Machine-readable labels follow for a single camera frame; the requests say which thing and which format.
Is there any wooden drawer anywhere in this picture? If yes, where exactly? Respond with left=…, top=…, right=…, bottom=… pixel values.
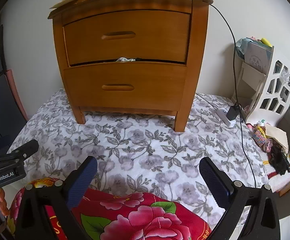
left=64, top=10, right=190, bottom=66
left=63, top=62, right=187, bottom=111

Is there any pale green lace garment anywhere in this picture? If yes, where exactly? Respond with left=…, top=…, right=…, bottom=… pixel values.
left=116, top=57, right=136, bottom=62

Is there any person's left hand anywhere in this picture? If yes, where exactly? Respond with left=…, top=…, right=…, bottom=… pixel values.
left=0, top=188, right=10, bottom=216

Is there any floral grey white quilt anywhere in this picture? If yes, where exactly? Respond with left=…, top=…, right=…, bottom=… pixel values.
left=11, top=90, right=268, bottom=226

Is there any red floral cushion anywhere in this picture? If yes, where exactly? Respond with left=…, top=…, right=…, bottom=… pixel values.
left=7, top=178, right=211, bottom=239

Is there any colourful trinket pile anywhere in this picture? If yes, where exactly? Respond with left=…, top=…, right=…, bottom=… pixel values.
left=252, top=121, right=290, bottom=176

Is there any white power strip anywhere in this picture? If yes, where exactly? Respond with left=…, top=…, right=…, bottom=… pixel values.
left=217, top=108, right=236, bottom=128

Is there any black power adapter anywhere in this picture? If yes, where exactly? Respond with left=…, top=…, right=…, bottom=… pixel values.
left=226, top=105, right=239, bottom=121

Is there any pink board by cabinet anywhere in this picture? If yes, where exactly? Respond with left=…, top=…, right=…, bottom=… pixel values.
left=6, top=69, right=29, bottom=121

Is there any white cutout magazine rack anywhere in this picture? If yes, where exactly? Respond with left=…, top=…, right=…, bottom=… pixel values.
left=232, top=38, right=290, bottom=126

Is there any wooden nightstand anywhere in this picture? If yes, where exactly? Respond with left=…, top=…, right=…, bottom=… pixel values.
left=49, top=0, right=213, bottom=132

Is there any cardboard sheet on nightstand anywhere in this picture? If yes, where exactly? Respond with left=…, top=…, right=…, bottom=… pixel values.
left=50, top=0, right=75, bottom=9

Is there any black charger cable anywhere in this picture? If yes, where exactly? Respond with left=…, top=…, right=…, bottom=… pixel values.
left=208, top=3, right=259, bottom=188

